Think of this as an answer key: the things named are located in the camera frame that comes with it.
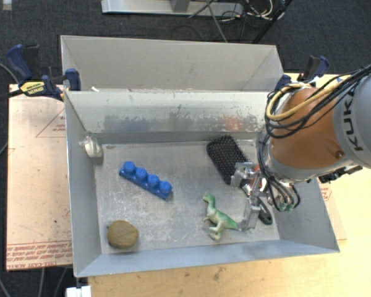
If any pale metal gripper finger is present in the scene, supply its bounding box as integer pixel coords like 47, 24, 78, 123
237, 196, 262, 232
230, 161, 255, 187

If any black hairbrush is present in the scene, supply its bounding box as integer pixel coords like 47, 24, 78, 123
206, 134, 273, 226

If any green toy dinosaur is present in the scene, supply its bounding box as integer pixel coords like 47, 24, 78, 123
202, 192, 239, 241

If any grey metal bin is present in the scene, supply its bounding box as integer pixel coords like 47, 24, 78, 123
60, 35, 341, 278

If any blue studded toy block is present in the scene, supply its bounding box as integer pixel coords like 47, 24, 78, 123
118, 161, 173, 200

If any brown round cookie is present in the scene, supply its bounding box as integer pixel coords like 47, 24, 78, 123
106, 220, 140, 249

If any brown cardboard board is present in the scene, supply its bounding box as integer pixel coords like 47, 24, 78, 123
6, 84, 349, 272

